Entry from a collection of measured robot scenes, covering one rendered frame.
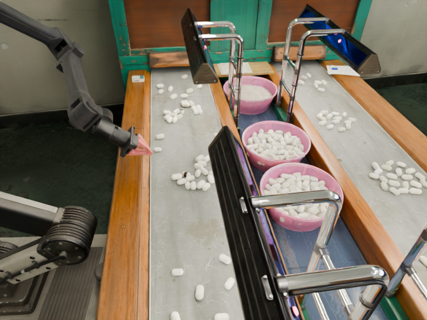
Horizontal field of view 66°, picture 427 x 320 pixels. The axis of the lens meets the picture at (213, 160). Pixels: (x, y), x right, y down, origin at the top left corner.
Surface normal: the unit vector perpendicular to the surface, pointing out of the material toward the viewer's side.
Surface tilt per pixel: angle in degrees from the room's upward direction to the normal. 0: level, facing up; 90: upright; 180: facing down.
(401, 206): 0
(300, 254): 0
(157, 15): 90
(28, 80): 90
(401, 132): 0
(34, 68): 90
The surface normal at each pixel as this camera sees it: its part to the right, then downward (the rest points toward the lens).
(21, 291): 0.00, -0.77
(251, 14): 0.14, 0.63
